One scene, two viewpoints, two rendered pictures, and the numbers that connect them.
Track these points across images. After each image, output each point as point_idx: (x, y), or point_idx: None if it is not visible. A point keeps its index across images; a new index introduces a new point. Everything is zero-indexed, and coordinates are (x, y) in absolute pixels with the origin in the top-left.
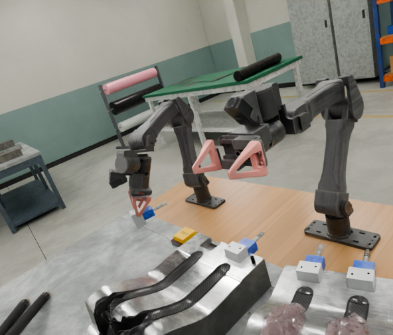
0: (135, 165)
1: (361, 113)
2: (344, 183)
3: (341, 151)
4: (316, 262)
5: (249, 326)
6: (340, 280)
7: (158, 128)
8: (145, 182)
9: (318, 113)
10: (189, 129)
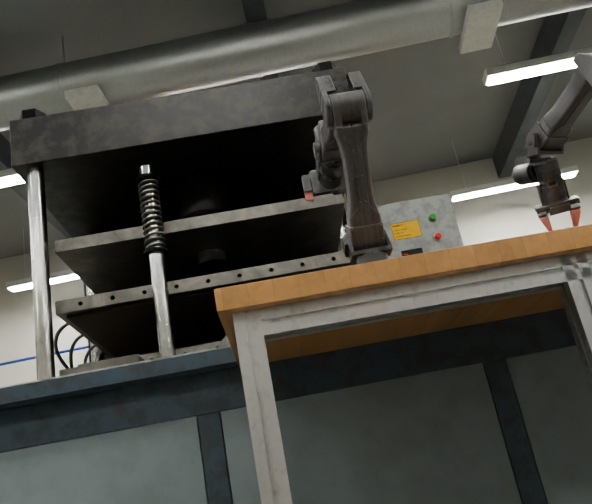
0: (521, 175)
1: (326, 118)
2: (348, 213)
3: (343, 170)
4: None
5: None
6: None
7: (555, 117)
8: (543, 196)
9: (330, 133)
10: None
